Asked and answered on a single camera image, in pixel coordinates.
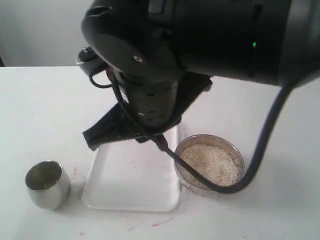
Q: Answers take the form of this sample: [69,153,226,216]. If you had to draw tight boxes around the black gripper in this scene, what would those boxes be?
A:
[75,46,213,151]

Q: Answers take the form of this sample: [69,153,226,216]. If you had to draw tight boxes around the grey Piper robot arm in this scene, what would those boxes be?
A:
[78,0,320,150]

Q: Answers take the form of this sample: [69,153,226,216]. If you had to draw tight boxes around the steel bowl of rice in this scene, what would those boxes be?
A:
[175,134,245,187]

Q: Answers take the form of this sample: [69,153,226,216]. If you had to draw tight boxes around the stainless steel cup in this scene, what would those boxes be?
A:
[24,160,72,210]

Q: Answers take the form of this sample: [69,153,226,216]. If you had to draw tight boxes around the white rectangular tray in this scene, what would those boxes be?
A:
[82,140,181,212]

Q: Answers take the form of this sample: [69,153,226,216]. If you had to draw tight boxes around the white cabinet doors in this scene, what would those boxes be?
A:
[0,0,92,67]

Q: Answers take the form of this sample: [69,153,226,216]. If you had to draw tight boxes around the black cable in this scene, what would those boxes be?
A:
[88,64,298,195]

